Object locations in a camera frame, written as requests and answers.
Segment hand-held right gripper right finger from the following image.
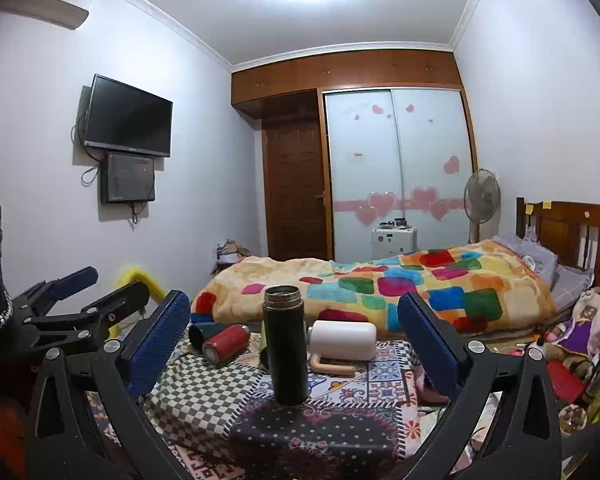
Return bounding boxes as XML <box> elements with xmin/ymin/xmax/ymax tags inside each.
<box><xmin>395</xmin><ymin>291</ymin><xmax>566</xmax><ymax>480</ymax></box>

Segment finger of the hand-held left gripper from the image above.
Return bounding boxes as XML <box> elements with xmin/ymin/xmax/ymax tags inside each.
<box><xmin>29</xmin><ymin>281</ymin><xmax>151</xmax><ymax>347</ymax></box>
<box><xmin>10</xmin><ymin>266</ymin><xmax>100</xmax><ymax>322</ymax></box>

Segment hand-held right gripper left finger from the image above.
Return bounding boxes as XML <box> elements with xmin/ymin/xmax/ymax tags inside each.
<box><xmin>26</xmin><ymin>289</ymin><xmax>202</xmax><ymax>480</ymax></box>

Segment dark green cup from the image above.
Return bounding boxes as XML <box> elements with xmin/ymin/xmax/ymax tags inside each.
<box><xmin>188</xmin><ymin>322</ymin><xmax>227</xmax><ymax>356</ymax></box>

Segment black thermos cup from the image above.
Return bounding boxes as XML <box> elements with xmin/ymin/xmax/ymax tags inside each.
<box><xmin>261</xmin><ymin>285</ymin><xmax>310</xmax><ymax>406</ymax></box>

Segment yellow plastic object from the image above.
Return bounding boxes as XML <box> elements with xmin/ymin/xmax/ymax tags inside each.
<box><xmin>110</xmin><ymin>265</ymin><xmax>167</xmax><ymax>339</ymax></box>

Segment red can lying sideways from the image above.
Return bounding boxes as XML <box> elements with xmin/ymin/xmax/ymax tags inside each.
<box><xmin>202</xmin><ymin>324</ymin><xmax>252</xmax><ymax>365</ymax></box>

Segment grey checkered cloth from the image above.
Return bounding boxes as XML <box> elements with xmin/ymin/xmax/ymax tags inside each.
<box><xmin>144</xmin><ymin>346</ymin><xmax>267</xmax><ymax>457</ymax></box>

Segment patterned tile-print tablecloth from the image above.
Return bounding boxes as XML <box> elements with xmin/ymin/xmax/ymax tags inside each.
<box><xmin>86</xmin><ymin>339</ymin><xmax>422</xmax><ymax>480</ymax></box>

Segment colourful patchwork blanket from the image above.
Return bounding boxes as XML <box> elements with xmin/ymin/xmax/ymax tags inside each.
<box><xmin>192</xmin><ymin>239</ymin><xmax>557</xmax><ymax>337</ymax></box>

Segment small white cabinet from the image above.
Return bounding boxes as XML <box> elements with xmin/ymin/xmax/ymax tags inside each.
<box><xmin>371</xmin><ymin>225</ymin><xmax>419</xmax><ymax>256</ymax></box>

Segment grey printed pillow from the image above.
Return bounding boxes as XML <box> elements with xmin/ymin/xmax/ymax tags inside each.
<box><xmin>491</xmin><ymin>234</ymin><xmax>559</xmax><ymax>289</ymax></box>

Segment red box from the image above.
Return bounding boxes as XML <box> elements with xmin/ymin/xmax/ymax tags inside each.
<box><xmin>546</xmin><ymin>361</ymin><xmax>586</xmax><ymax>405</ymax></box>

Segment dark dotted heart-print cloth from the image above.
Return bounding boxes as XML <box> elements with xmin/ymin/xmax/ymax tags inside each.
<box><xmin>227</xmin><ymin>399</ymin><xmax>407</xmax><ymax>480</ymax></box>

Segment grey striped pillow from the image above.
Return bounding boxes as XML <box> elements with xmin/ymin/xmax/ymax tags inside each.
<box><xmin>549</xmin><ymin>264</ymin><xmax>594</xmax><ymax>312</ymax></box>

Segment orange cloth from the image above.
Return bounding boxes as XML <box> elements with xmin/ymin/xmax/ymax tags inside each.
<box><xmin>0</xmin><ymin>394</ymin><xmax>28</xmax><ymax>463</ymax></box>

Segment standing fan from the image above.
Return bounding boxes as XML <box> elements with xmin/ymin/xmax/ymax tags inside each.
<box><xmin>463</xmin><ymin>168</ymin><xmax>501</xmax><ymax>244</ymax></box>

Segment stuffed toy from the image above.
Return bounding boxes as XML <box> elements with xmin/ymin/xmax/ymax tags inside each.
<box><xmin>571</xmin><ymin>286</ymin><xmax>600</xmax><ymax>337</ymax></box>

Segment wooden bed headboard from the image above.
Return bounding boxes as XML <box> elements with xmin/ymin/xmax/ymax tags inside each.
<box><xmin>515</xmin><ymin>197</ymin><xmax>600</xmax><ymax>289</ymax></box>

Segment wooden wardrobe with glass doors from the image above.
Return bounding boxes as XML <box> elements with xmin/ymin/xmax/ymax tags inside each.
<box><xmin>230</xmin><ymin>49</ymin><xmax>479</xmax><ymax>264</ymax></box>

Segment brown wooden door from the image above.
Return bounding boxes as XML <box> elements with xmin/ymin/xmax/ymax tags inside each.
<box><xmin>262</xmin><ymin>114</ymin><xmax>329</xmax><ymax>262</ymax></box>

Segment white cup with beige handle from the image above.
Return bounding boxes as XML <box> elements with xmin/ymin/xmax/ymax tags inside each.
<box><xmin>307</xmin><ymin>320</ymin><xmax>378</xmax><ymax>376</ymax></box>

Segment small black wall monitor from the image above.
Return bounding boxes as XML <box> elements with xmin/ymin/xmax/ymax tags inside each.
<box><xmin>99</xmin><ymin>152</ymin><xmax>157</xmax><ymax>205</ymax></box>

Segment black television cable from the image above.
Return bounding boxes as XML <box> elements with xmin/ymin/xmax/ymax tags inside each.
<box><xmin>71</xmin><ymin>112</ymin><xmax>104</xmax><ymax>187</ymax></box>

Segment wall-mounted black television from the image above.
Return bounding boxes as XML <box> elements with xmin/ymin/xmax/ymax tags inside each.
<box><xmin>82</xmin><ymin>74</ymin><xmax>174</xmax><ymax>159</ymax></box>

